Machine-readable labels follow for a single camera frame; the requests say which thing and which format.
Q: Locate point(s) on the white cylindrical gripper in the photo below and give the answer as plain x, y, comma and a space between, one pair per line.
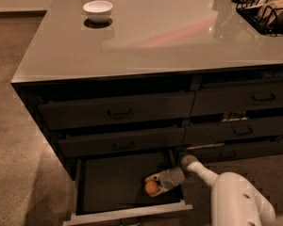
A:
170, 178

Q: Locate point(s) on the orange fruit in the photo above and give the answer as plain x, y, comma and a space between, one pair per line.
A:
151, 187

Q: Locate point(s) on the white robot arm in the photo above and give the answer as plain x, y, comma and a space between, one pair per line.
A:
234, 201

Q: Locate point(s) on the open bottom left drawer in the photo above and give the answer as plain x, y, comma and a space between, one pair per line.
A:
109, 190

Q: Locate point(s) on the bottom right dark drawer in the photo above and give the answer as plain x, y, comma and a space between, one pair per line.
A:
236, 151

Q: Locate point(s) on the dark drawer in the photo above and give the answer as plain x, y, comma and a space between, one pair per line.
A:
121, 141
238, 98
114, 110
209, 133
236, 151

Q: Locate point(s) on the middle left dark drawer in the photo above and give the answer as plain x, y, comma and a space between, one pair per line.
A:
121, 141

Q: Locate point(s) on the top left dark drawer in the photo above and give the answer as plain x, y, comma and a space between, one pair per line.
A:
114, 110

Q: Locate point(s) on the top right dark drawer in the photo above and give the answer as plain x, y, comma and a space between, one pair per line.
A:
238, 98

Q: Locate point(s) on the middle right dark drawer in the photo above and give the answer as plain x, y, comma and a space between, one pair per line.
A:
209, 133

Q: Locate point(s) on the dark drawer cabinet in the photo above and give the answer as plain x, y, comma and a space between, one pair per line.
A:
146, 47

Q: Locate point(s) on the white ceramic bowl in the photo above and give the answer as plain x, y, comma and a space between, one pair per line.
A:
98, 11

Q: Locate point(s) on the brown packet in basket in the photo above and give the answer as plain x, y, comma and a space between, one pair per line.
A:
271, 14

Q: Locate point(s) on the black wire basket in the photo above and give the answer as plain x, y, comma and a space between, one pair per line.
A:
248, 9

